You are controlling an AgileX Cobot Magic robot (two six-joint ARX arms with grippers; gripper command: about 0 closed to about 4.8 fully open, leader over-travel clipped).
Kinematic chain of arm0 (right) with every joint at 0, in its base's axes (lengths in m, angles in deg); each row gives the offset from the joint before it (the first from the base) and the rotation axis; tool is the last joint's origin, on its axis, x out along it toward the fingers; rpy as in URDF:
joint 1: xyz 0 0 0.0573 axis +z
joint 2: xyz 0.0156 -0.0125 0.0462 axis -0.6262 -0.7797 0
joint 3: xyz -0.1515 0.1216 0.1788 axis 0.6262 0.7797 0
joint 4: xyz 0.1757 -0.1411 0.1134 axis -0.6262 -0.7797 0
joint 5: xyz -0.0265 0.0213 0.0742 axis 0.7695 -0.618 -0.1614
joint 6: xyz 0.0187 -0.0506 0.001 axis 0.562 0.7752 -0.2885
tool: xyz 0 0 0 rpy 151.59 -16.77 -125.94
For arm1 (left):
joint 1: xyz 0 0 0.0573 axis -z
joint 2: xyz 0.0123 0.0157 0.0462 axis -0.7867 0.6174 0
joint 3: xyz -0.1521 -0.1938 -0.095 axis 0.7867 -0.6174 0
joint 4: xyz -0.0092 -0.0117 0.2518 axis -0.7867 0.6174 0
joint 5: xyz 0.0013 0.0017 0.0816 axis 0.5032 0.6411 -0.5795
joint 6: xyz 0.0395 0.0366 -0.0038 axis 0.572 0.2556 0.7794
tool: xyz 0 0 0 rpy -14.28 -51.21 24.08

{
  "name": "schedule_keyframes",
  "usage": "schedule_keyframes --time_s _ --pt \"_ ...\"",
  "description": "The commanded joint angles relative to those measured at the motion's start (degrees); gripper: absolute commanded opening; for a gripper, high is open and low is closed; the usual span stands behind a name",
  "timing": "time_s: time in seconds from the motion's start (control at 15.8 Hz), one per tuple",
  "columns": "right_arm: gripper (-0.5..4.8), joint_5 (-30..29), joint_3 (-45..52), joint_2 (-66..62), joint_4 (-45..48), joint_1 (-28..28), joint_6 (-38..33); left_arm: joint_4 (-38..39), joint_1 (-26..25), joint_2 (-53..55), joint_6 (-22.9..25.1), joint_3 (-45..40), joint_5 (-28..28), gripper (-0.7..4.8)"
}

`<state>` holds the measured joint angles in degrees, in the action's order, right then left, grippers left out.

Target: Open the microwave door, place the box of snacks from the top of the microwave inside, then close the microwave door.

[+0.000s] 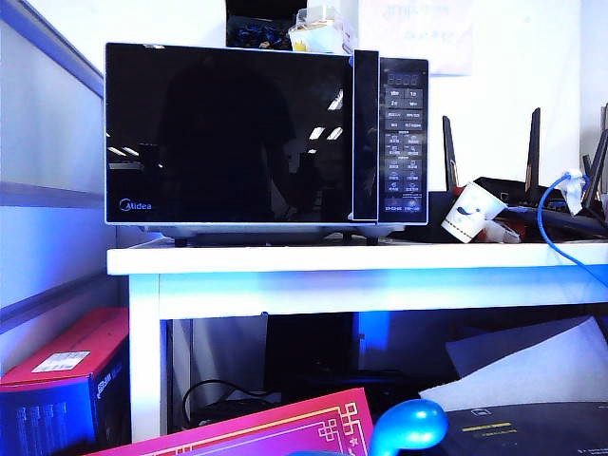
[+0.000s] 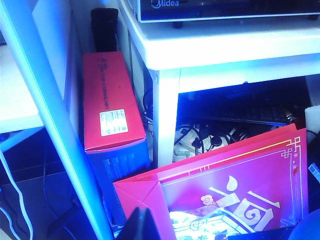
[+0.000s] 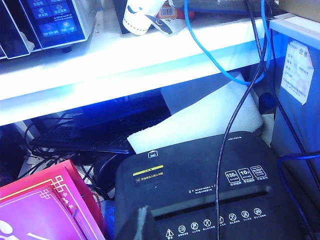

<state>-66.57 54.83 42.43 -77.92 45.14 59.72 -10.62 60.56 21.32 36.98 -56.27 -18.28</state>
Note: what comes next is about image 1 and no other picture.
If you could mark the blue partition desk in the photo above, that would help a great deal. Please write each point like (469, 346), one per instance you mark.
(228, 133)

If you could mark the white black microwave oven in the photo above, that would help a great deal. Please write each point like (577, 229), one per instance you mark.
(404, 142)

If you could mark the pink box gold pattern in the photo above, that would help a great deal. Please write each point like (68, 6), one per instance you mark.
(285, 427)

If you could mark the red blue cardboard box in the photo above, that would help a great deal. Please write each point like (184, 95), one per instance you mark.
(57, 342)

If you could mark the black box yellow label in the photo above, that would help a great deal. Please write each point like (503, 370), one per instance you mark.
(522, 427)

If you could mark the white table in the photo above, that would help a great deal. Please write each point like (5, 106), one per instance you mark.
(285, 259)

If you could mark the black computer tower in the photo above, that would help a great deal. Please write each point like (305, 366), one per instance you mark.
(309, 342)

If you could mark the white blue paper cup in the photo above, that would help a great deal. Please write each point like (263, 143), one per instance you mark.
(468, 214)

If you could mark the black flat device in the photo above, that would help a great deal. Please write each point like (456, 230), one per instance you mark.
(237, 411)

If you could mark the red white small package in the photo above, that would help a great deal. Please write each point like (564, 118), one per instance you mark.
(499, 233)

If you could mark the black router with antennas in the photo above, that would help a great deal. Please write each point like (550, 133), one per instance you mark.
(520, 189)

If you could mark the glossy blue round object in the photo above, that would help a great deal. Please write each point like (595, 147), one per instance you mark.
(408, 423)

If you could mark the white paper sheet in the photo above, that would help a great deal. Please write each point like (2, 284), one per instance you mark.
(522, 370)

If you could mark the white tape tag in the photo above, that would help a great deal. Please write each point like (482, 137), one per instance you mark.
(575, 190)

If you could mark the white wall paper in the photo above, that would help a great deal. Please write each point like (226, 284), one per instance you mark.
(427, 43)

